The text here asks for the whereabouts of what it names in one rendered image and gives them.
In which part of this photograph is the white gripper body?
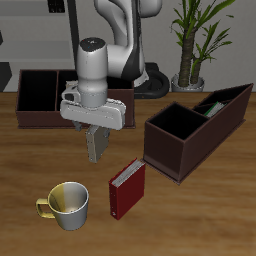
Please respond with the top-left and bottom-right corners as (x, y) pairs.
(59, 96), (127, 131)

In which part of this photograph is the dark brown desk caddy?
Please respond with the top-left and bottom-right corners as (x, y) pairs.
(15, 68), (136, 130)
(142, 82), (255, 186)

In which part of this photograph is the red book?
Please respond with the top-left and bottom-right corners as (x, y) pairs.
(108, 157), (147, 221)

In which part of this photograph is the green book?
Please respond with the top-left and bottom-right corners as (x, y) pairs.
(203, 101), (228, 119)

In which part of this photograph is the yellow and white mug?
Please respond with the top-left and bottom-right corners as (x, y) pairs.
(35, 181), (90, 232)

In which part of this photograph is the dark grey block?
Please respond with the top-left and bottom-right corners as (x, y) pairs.
(0, 61), (14, 94)

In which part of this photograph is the green pot plant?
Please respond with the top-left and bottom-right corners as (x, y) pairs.
(169, 0), (237, 94)

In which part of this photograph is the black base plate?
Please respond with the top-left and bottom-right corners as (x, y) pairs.
(132, 61), (171, 100)

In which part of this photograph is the dark vertical post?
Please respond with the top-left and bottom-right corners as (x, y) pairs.
(66, 0), (81, 63)

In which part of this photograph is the black wall box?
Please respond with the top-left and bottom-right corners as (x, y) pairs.
(47, 0), (66, 14)

